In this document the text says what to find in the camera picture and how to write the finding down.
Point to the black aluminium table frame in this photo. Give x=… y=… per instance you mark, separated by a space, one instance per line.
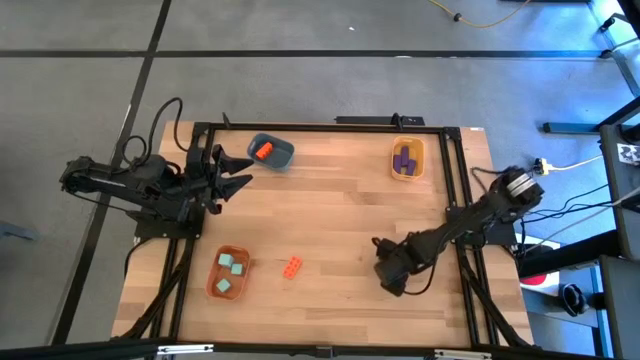
x=325 y=127

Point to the blue metal floor bar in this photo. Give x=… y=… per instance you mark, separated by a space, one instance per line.
x=570 y=127

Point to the black white marker tag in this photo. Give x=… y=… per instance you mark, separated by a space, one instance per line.
x=629 y=154

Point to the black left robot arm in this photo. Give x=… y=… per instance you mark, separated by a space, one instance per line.
x=110 y=182

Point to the red floor object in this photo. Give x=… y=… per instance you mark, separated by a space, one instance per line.
x=537 y=280

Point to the white power strip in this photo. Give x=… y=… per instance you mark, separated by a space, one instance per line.
x=541 y=166

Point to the yellow plastic bin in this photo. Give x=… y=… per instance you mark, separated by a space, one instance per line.
x=420 y=150

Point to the purple toy block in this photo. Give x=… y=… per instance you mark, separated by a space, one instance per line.
x=405 y=156
x=397 y=162
x=411 y=168

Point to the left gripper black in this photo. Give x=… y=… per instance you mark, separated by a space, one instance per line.
x=200 y=185

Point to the orange studded toy block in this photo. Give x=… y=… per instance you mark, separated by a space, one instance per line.
x=292 y=267
x=264 y=150

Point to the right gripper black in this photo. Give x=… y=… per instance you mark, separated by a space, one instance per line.
x=400 y=262

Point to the black rounded floor object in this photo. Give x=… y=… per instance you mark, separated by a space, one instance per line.
x=574 y=300

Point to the silver metal bracket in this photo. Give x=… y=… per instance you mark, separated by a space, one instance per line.
x=462 y=355
x=185 y=349

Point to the black diagonal beam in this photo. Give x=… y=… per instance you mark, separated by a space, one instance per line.
x=570 y=254

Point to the dark grey cabinet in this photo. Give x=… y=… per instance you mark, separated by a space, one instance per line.
x=622 y=310
x=625 y=220

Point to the black bar behind table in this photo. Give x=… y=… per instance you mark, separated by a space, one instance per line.
x=370 y=120

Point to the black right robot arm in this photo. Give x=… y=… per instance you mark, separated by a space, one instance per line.
x=500 y=200

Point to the black front crossbar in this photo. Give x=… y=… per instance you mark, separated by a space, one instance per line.
x=100 y=350

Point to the blue plastic bin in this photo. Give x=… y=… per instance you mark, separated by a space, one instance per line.
x=282 y=157

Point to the orange plastic bin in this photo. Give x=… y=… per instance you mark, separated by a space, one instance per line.
x=236 y=289

